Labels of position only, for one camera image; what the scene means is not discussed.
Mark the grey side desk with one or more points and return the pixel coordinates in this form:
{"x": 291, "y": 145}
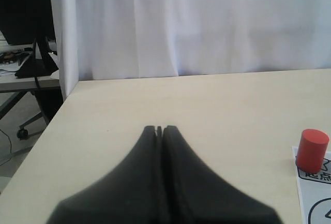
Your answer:
{"x": 20, "y": 87}

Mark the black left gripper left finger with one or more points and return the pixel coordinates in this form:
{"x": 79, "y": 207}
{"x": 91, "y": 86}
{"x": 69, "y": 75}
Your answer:
{"x": 127, "y": 194}

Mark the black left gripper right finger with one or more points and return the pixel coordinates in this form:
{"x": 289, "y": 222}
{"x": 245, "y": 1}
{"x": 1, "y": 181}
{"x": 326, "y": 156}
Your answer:
{"x": 196, "y": 194}

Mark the white curtain backdrop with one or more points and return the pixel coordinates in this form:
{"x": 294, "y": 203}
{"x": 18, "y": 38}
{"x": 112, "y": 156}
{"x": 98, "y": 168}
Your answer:
{"x": 118, "y": 39}

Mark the red cylinder game piece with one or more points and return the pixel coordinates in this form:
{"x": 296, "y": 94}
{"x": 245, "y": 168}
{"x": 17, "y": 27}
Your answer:
{"x": 311, "y": 151}

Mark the printed paper game board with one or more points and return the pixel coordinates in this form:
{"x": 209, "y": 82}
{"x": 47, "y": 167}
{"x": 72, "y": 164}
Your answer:
{"x": 314, "y": 193}

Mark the black monitor on stand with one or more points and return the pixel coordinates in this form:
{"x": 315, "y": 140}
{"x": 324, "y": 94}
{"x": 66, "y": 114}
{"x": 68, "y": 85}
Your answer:
{"x": 30, "y": 22}

